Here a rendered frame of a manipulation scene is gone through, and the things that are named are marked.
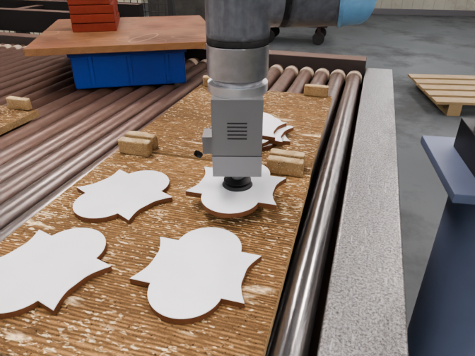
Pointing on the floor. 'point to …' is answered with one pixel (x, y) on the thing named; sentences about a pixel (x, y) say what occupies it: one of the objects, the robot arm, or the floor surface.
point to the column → (448, 263)
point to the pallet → (447, 90)
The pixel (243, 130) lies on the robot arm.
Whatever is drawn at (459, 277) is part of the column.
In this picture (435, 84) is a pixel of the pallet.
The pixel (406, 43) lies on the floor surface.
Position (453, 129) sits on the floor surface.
